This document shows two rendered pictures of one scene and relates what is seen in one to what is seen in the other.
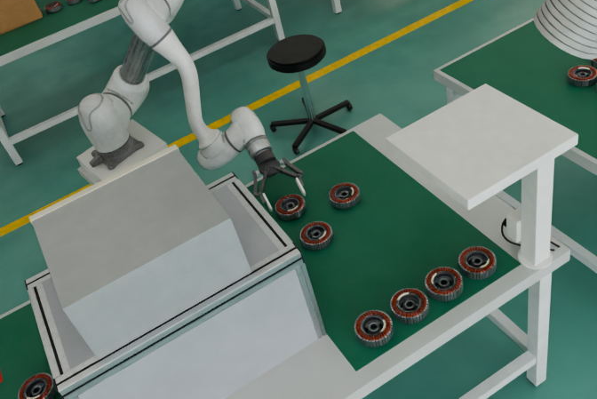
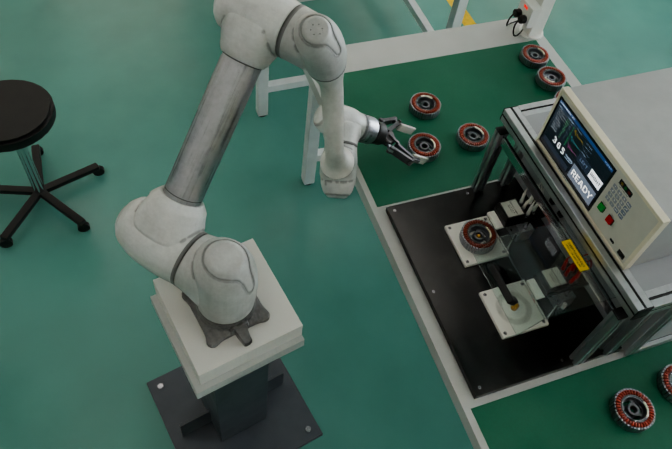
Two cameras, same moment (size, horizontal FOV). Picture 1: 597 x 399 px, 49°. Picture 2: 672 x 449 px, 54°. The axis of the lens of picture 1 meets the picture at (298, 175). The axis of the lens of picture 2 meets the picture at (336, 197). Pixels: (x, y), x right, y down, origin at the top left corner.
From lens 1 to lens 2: 2.72 m
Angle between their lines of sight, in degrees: 63
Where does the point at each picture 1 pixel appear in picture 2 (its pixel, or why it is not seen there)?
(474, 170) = not seen: outside the picture
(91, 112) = (248, 262)
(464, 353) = not seen: hidden behind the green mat
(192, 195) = (650, 84)
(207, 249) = not seen: outside the picture
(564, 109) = not seen: outside the picture
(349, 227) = (464, 116)
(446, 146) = not seen: outside the picture
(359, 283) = not seen: hidden behind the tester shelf
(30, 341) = (553, 434)
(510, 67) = not seen: outside the picture
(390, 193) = (429, 79)
